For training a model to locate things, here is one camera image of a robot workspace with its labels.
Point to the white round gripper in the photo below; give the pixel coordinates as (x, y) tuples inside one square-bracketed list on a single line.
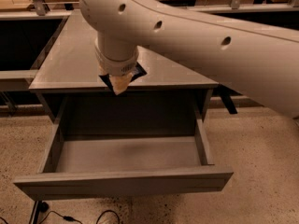
[(116, 66)]

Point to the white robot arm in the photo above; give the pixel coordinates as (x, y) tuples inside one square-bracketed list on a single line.
[(257, 60)]

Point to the grey cabinet with counter top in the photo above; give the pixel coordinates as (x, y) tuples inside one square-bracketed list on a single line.
[(68, 62)]

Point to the open grey top drawer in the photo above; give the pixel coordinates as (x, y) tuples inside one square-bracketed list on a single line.
[(127, 146)]

